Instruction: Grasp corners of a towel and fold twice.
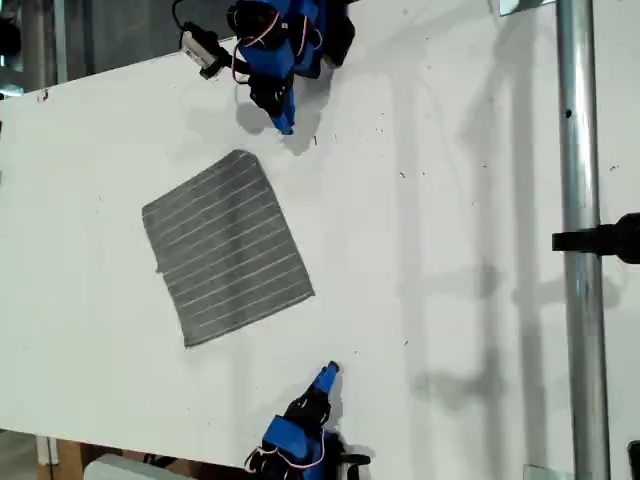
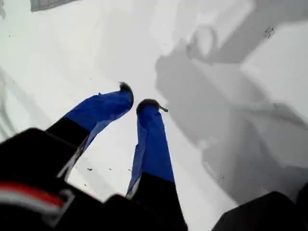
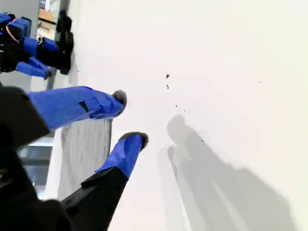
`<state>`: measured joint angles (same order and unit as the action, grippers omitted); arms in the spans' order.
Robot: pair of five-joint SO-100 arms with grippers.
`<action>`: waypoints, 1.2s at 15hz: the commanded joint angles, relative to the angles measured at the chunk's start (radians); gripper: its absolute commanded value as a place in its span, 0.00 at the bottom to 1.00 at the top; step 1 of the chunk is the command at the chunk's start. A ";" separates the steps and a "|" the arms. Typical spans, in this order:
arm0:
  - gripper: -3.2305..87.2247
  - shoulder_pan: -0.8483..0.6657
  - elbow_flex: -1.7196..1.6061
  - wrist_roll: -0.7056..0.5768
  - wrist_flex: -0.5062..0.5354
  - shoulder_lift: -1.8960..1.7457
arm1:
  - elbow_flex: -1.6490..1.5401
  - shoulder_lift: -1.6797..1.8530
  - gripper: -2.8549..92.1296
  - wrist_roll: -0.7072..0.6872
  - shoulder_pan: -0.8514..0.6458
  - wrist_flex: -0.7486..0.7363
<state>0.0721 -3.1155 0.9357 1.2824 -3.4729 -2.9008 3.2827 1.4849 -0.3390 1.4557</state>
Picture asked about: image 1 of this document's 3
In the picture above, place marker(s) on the grey striped towel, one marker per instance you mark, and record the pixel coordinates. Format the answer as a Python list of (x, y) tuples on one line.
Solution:
[(225, 250)]

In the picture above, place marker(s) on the white box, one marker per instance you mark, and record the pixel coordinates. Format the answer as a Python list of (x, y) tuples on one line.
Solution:
[(125, 470)]

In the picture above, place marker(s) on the grey metal bar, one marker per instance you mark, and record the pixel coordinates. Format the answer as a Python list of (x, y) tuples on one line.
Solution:
[(60, 40)]

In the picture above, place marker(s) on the wooden table leg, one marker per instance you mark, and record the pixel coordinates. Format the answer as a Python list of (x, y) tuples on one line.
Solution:
[(70, 462)]

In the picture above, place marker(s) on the black round object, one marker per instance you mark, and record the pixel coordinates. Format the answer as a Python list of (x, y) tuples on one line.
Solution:
[(7, 37)]

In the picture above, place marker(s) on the black flat object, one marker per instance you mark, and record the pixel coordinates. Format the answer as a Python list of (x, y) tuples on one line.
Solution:
[(635, 462)]

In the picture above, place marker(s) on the gripper camera stalk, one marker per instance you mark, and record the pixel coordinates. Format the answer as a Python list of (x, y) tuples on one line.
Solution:
[(227, 59)]

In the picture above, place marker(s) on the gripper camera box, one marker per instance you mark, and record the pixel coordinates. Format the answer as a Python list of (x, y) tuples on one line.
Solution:
[(197, 47), (357, 459)]

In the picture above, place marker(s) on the metal table bracket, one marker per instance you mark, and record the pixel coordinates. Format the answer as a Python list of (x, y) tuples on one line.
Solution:
[(515, 6)]

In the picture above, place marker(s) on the steel post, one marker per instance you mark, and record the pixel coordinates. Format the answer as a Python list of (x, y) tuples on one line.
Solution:
[(580, 150)]

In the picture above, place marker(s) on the black post clamp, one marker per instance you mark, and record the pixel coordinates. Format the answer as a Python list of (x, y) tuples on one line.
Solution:
[(615, 240)]

